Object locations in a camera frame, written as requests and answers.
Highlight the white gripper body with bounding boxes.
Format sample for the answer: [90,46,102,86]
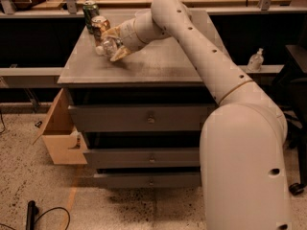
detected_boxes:
[119,19,146,52]

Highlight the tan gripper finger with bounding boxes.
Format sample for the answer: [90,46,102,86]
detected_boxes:
[101,26,121,38]
[110,46,131,62]

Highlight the clear plastic water bottle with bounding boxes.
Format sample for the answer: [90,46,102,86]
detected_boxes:
[95,36,122,58]

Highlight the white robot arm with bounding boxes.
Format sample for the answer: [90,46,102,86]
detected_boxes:
[103,0,293,230]

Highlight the orange soda can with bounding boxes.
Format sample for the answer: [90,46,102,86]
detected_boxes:
[91,15,110,45]

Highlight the green soda can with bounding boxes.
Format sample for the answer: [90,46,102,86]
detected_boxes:
[83,0,99,34]

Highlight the hand sanitizer pump bottle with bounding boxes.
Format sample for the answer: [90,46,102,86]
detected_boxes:
[248,48,264,72]

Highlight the grey drawer cabinet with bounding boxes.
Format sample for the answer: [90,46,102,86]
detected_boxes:
[58,10,243,190]

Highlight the open cardboard box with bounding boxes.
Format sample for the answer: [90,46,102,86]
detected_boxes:
[34,89,87,165]

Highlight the middle grey drawer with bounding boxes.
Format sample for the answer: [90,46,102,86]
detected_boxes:
[83,148,200,169]

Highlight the bottom grey drawer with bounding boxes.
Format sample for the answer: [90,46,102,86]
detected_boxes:
[94,172,201,189]

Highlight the black office chair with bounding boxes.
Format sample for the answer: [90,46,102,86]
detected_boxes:
[272,45,307,196]

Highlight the black cylinder on floor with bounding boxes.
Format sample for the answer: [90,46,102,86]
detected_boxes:
[26,200,39,230]

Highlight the black floor cable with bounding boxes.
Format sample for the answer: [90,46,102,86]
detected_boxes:
[0,206,71,230]

